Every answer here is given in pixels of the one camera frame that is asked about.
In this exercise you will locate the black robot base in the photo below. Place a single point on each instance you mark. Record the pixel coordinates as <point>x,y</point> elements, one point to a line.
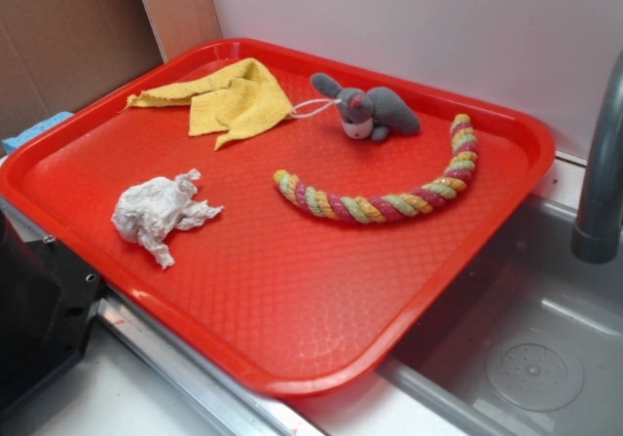
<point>49,297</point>

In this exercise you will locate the gray plush animal toy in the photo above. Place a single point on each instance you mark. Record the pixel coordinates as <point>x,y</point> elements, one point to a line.
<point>371,114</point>

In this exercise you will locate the red plastic tray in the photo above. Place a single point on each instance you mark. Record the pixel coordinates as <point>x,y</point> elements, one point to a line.
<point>285,302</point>

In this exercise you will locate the yellow cloth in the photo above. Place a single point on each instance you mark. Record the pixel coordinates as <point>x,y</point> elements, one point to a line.
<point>236,102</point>

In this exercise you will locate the crumpled white paper tissue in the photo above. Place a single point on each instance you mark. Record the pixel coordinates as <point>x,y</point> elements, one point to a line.
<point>147,213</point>

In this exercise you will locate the gray toy sink basin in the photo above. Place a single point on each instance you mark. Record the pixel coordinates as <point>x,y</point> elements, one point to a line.
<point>526,341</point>

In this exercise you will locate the gray faucet spout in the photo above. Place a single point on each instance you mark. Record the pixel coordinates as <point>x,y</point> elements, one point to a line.
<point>598,224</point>

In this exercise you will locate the brown cardboard panel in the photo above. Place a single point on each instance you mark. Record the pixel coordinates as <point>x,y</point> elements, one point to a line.
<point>62,55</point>

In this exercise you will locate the blue sponge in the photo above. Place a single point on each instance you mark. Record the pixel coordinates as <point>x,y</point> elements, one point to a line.
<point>12,143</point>

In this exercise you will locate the multicolour twisted rope toy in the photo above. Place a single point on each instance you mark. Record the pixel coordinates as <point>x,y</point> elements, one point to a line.
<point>393,207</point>

